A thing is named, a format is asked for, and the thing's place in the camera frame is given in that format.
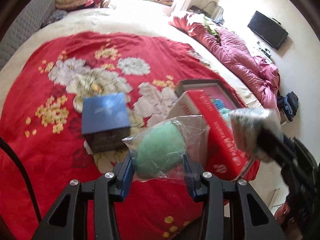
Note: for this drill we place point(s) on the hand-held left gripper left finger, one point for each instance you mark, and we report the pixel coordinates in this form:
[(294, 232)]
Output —
[(126, 180)]

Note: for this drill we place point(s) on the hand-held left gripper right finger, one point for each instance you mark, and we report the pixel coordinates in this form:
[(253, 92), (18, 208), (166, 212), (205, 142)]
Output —
[(192, 185)]

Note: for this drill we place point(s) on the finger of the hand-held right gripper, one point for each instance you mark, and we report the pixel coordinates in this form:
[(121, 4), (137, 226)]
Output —
[(293, 146), (277, 150)]

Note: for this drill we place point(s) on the green tissue pack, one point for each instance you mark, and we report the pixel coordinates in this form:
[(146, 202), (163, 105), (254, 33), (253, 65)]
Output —
[(247, 127)]

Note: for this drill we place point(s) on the green sponge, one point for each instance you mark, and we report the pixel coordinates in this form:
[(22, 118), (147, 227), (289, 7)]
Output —
[(160, 152)]

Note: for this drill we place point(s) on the red cardboard box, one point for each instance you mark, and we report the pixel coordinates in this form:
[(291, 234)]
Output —
[(220, 135)]

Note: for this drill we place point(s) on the dark clothes pile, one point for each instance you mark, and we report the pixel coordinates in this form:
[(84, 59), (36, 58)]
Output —
[(287, 105)]

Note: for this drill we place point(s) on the dark blue box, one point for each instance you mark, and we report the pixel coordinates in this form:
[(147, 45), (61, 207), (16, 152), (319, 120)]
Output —
[(105, 115)]

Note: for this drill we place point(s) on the red floral blanket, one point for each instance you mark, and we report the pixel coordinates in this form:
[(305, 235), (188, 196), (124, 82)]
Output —
[(50, 155)]

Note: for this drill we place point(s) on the pink quilt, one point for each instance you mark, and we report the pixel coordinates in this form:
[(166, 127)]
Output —
[(237, 55)]

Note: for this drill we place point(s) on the black television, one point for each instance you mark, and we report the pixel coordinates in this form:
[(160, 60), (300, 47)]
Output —
[(267, 30)]

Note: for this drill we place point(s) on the green cloth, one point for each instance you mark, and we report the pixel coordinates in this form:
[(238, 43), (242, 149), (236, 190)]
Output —
[(210, 26)]

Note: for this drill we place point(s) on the cream bed sheet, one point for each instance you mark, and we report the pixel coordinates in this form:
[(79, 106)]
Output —
[(112, 22)]

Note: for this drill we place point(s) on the black set-top box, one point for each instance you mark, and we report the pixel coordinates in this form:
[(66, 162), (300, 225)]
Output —
[(197, 9)]

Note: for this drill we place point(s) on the dark patterned pillow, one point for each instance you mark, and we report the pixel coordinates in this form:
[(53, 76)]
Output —
[(56, 17)]

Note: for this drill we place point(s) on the grey quilted headboard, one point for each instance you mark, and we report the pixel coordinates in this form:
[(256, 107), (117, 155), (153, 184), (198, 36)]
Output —
[(25, 30)]

